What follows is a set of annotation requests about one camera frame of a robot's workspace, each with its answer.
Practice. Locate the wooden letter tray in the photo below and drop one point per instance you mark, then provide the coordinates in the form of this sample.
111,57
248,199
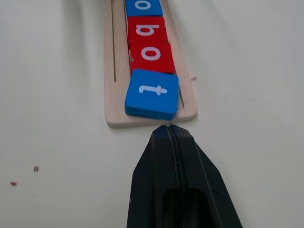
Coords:
116,95

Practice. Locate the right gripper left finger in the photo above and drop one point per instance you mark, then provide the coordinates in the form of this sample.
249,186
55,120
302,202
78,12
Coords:
152,185

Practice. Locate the small brown crumb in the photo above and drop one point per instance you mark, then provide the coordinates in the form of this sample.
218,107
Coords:
36,168

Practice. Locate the red letter o block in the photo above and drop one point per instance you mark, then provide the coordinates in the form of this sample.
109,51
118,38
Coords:
166,64

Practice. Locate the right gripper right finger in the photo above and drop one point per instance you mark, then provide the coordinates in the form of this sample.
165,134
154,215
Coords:
204,190

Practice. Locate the small red crumb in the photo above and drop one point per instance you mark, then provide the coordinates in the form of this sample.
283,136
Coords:
13,183

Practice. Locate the blue letter o block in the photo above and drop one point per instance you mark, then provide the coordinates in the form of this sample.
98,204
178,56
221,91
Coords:
130,10

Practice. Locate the red letter b block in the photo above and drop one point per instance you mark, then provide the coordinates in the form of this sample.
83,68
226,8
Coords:
159,35

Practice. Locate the blue letter t block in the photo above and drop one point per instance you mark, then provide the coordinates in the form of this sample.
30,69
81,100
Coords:
142,104

